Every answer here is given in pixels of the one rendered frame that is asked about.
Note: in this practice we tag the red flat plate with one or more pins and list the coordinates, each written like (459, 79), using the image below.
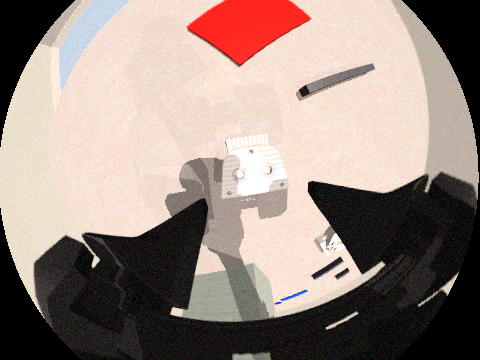
(241, 28)

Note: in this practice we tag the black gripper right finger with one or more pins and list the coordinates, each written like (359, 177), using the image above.
(365, 221)

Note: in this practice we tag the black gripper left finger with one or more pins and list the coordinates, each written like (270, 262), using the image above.
(165, 257)

